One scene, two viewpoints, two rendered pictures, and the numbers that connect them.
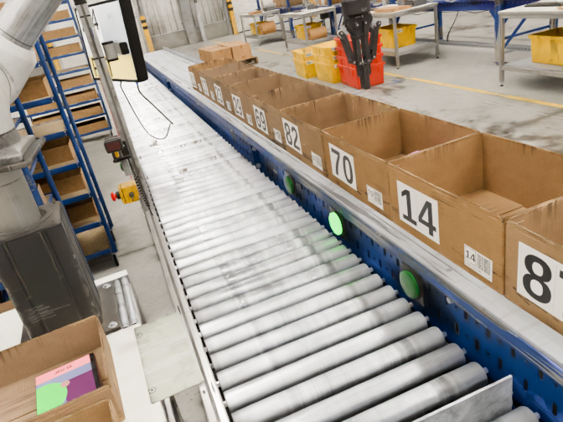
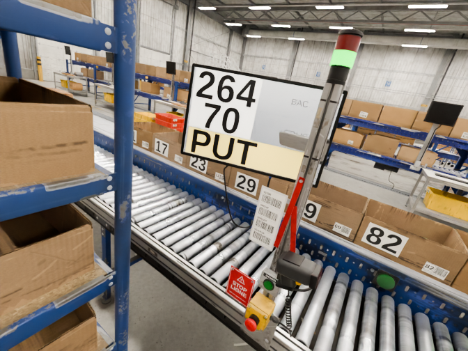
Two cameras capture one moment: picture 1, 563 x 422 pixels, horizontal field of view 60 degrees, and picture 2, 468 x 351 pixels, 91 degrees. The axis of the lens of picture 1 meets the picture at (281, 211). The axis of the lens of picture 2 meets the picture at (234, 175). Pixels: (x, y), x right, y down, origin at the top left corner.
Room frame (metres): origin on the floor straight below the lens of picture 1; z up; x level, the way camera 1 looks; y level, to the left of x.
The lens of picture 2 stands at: (1.62, 1.11, 1.50)
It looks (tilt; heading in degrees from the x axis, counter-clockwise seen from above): 20 degrees down; 316
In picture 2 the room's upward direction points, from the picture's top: 11 degrees clockwise
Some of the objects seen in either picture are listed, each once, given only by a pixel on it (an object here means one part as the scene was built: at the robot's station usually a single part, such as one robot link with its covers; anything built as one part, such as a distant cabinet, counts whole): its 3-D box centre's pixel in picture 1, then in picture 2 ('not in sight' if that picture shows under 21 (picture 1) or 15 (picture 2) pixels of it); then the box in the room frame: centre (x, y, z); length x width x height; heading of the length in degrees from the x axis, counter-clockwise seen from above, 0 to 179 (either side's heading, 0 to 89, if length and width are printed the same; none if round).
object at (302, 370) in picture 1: (329, 359); not in sight; (0.85, -0.04, 0.72); 0.52 x 0.05 x 0.05; 106
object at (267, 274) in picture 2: (125, 166); (270, 282); (1.91, 0.58, 0.95); 0.07 x 0.03 x 0.07; 16
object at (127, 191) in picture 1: (127, 195); (269, 320); (1.87, 0.59, 0.84); 0.15 x 0.09 x 0.07; 16
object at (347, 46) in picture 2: not in sight; (345, 52); (1.92, 0.54, 1.62); 0.05 x 0.05 x 0.06
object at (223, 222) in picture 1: (232, 222); (368, 329); (1.66, 0.19, 0.72); 0.52 x 0.05 x 0.05; 106
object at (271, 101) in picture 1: (296, 112); (324, 205); (2.12, -0.15, 0.97); 0.39 x 0.29 x 0.17; 16
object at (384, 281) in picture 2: (288, 185); (385, 281); (1.70, -0.04, 0.81); 0.07 x 0.01 x 0.07; 16
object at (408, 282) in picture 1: (408, 285); not in sight; (0.95, -0.26, 0.81); 0.07 x 0.01 x 0.07; 16
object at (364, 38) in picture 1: (364, 42); not in sight; (1.38, -0.31, 1.31); 0.04 x 0.01 x 0.11; 15
